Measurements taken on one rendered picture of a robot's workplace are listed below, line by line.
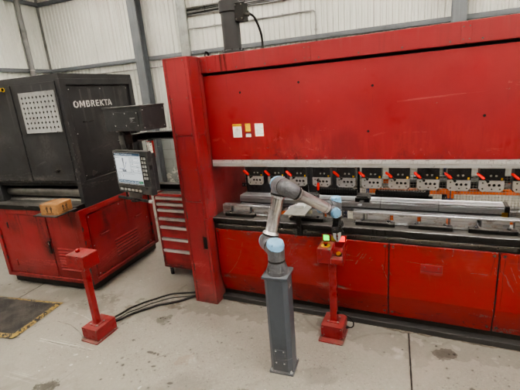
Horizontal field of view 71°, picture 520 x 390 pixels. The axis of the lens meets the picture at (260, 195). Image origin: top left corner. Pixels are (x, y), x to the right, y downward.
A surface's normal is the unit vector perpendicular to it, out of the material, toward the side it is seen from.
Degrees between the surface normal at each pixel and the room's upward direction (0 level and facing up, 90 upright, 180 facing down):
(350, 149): 90
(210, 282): 90
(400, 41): 90
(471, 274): 90
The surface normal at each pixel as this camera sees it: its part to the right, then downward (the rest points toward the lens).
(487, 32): -0.40, 0.28
